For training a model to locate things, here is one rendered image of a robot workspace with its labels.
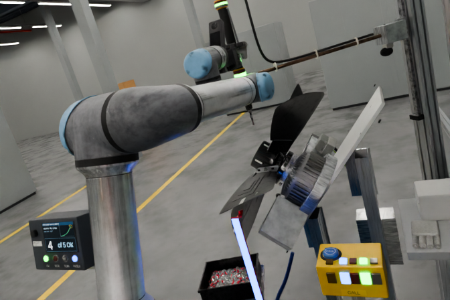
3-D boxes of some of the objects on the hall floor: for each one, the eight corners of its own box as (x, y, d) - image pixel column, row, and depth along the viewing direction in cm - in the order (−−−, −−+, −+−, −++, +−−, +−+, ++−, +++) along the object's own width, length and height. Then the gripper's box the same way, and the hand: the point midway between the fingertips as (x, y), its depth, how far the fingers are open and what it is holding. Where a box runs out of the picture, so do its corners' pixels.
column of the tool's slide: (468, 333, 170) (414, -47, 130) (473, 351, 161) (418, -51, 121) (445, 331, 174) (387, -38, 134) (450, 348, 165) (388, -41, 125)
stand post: (412, 379, 157) (367, 148, 131) (414, 398, 149) (367, 157, 123) (401, 378, 159) (355, 149, 133) (403, 396, 151) (354, 158, 125)
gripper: (202, 78, 108) (226, 68, 127) (239, 69, 103) (258, 59, 122) (195, 51, 106) (219, 45, 125) (232, 40, 101) (252, 35, 120)
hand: (236, 45), depth 122 cm, fingers open, 6 cm apart
